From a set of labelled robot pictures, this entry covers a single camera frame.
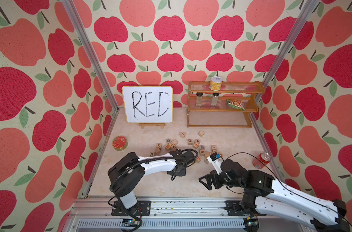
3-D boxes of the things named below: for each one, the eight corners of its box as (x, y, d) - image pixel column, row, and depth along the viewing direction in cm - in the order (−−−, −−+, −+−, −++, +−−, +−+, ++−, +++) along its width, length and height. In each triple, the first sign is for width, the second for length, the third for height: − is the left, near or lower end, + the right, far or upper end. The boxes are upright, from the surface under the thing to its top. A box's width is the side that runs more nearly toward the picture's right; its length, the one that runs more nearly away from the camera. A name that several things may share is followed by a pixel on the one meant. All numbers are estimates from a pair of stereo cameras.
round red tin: (112, 150, 98) (109, 147, 95) (115, 138, 105) (113, 135, 101) (125, 150, 99) (124, 147, 95) (128, 138, 105) (127, 135, 101)
